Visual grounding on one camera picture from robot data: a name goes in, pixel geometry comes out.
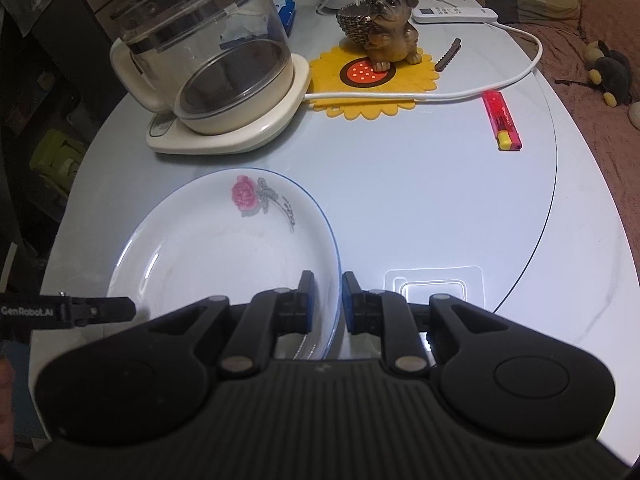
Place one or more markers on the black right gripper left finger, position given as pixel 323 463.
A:
pixel 268 316

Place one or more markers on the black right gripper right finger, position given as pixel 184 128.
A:
pixel 390 317

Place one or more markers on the white rose pattern plate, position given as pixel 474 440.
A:
pixel 234 232

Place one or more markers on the left hand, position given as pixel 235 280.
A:
pixel 7 441

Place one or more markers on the green plastic stool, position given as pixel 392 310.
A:
pixel 56 160

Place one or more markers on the grey glass turntable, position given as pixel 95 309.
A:
pixel 426 189

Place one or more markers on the cream kettle base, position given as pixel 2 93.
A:
pixel 246 127

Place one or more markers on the red lighter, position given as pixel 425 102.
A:
pixel 506 134

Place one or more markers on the yellow sunflower coaster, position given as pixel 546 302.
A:
pixel 346 68

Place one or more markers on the small brown stick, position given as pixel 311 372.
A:
pixel 449 55

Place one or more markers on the glass electric kettle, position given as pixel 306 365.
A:
pixel 197 58

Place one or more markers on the brown dog figurine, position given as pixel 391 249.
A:
pixel 382 28

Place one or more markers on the blue box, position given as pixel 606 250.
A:
pixel 286 10

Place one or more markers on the white remote control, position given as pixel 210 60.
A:
pixel 453 15

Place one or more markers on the dark plush toy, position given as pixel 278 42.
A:
pixel 608 71

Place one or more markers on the pink sofa cover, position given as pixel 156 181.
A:
pixel 611 135

